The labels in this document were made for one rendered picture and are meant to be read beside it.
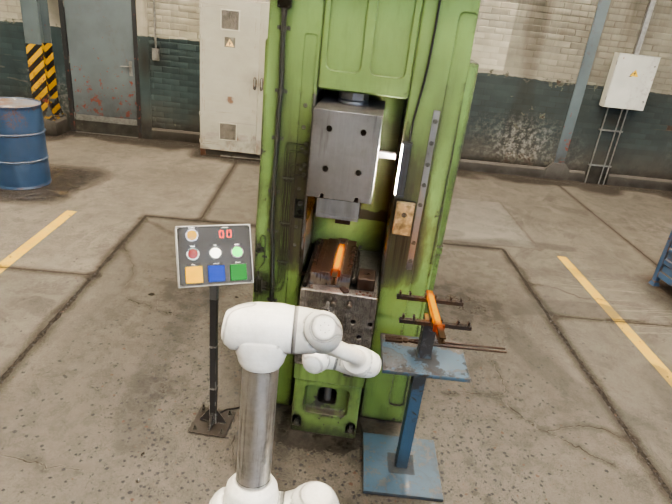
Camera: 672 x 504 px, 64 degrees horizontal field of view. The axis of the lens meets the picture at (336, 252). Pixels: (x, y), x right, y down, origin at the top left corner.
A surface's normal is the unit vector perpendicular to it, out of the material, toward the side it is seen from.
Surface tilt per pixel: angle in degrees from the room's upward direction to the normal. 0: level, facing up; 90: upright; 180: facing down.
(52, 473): 0
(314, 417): 90
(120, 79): 90
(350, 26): 90
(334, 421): 90
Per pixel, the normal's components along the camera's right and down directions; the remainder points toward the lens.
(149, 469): 0.10, -0.90
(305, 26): -0.11, 0.41
